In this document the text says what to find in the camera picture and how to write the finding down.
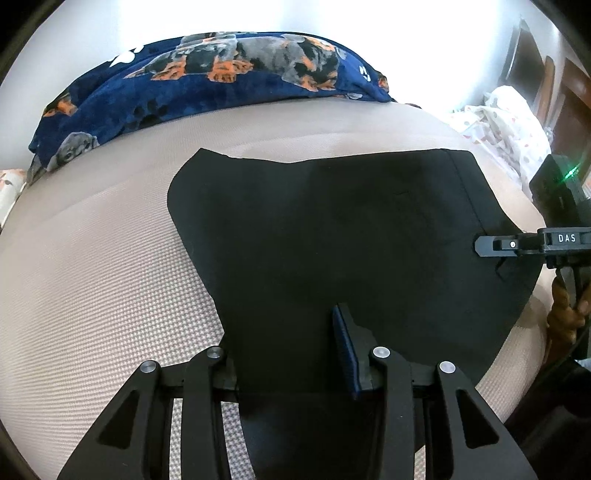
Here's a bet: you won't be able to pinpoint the blue dog print blanket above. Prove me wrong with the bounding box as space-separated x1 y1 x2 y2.
28 31 399 186

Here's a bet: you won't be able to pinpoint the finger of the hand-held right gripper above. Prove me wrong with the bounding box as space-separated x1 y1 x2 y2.
473 232 540 260

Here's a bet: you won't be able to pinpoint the white dotted cloth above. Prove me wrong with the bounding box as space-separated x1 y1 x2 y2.
442 85 556 205

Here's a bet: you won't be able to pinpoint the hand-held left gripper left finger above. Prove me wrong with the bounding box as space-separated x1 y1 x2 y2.
57 346 239 480

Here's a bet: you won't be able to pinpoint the person's right hand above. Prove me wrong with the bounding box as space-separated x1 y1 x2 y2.
546 271 591 345

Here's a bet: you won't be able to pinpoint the black pants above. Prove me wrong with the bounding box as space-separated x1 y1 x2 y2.
166 147 542 480

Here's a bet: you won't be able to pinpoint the white orange printed cloth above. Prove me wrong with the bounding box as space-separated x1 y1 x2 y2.
0 168 27 228

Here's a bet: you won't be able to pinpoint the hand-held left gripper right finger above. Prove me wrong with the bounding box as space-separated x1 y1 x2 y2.
331 302 539 480

